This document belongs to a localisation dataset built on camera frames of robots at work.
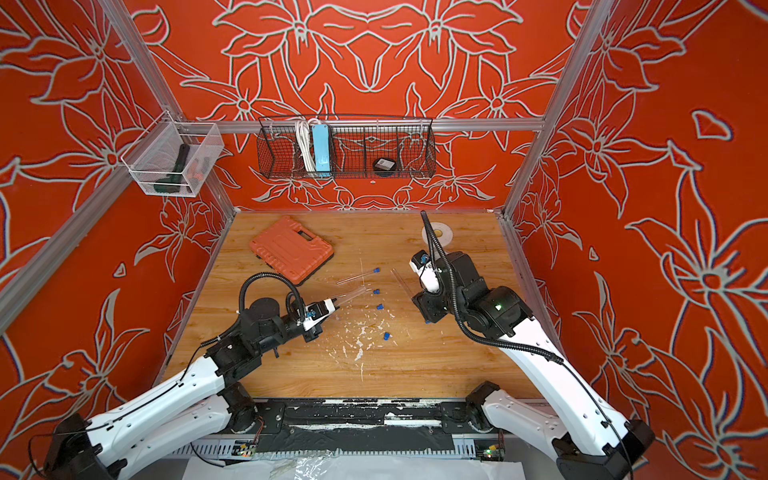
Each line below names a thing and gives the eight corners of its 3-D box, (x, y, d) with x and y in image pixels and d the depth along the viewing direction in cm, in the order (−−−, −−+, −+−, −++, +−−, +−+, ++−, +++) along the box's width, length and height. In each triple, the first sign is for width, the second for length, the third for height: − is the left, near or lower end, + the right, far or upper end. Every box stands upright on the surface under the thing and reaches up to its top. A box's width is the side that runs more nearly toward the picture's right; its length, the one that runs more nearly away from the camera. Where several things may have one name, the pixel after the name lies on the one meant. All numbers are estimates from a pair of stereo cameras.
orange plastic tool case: (249, 250, 109) (245, 242, 105) (287, 222, 118) (284, 214, 114) (297, 288, 98) (294, 281, 95) (334, 254, 107) (333, 246, 104)
